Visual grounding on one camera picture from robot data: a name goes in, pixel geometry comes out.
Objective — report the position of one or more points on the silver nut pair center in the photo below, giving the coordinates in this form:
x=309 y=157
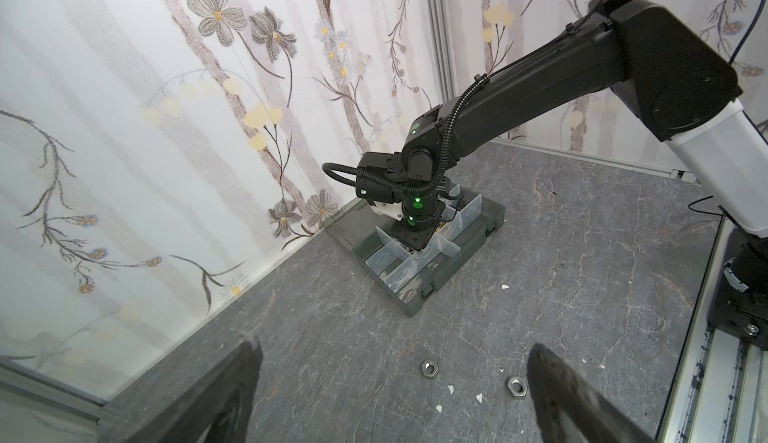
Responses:
x=429 y=368

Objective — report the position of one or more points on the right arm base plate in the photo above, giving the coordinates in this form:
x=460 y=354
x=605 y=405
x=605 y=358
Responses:
x=740 y=304

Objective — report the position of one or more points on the silver nut upper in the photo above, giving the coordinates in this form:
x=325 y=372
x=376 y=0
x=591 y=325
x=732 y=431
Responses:
x=517 y=387

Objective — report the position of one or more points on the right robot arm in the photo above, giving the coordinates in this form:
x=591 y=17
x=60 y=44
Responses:
x=683 y=92

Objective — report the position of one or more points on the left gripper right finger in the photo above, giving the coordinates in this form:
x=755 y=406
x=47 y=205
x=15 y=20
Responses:
x=569 y=409

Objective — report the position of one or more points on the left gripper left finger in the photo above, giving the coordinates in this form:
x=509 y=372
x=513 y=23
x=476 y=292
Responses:
x=215 y=409

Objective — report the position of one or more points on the green compartment organizer box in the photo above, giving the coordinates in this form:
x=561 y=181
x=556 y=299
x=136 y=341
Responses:
x=407 y=276

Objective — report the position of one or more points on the aluminium front rail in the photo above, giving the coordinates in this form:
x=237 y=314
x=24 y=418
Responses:
x=719 y=390

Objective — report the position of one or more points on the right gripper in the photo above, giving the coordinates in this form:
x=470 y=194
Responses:
x=420 y=220

